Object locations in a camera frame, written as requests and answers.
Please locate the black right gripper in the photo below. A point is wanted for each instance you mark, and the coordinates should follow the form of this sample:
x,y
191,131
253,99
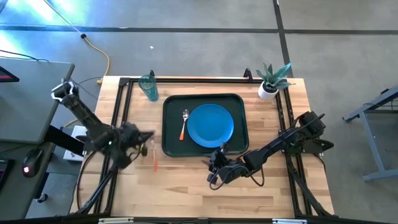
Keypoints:
x,y
228,169

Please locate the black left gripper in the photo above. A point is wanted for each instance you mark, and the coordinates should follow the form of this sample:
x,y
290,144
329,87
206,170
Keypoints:
x,y
132,138

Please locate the blue round plate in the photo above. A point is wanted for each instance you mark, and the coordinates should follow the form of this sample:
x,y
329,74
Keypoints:
x,y
210,125

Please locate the teal translucent plastic cup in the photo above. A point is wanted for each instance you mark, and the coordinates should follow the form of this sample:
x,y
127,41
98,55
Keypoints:
x,y
149,88

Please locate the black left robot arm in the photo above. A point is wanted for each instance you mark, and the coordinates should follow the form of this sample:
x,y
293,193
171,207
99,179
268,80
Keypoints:
x,y
90,121

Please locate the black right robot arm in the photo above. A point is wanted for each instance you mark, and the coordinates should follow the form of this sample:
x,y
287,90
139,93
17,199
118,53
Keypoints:
x,y
280,143

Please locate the dark green plastic tray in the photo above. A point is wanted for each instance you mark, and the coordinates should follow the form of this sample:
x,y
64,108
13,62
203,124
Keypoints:
x,y
174,146

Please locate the white power box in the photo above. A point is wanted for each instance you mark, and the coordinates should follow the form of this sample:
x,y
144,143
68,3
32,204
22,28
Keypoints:
x,y
76,132

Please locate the green plant white pot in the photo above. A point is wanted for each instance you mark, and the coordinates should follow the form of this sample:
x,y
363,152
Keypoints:
x,y
270,87

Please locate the black computer mouse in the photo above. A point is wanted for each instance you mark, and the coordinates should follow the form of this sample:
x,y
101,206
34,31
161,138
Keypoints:
x,y
31,163

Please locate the grey desk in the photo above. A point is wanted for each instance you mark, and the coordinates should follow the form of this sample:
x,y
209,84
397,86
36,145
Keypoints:
x,y
28,112

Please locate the black caster wheel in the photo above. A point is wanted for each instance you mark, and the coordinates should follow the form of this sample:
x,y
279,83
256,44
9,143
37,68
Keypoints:
x,y
42,198

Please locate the black keyboard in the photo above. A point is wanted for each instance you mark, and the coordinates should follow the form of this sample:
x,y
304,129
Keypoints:
x,y
4,174

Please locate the black device red screen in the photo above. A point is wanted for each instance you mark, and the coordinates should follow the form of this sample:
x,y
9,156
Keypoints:
x,y
6,76

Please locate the grey metal stand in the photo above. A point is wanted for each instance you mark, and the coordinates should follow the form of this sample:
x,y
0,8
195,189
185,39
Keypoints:
x,y
370,137

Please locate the black aluminium table frame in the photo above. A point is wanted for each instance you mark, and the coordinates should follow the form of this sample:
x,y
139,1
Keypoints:
x,y
119,102

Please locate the silver metal bracket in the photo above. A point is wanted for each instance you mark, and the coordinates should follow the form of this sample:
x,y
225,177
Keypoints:
x,y
289,221
115,220

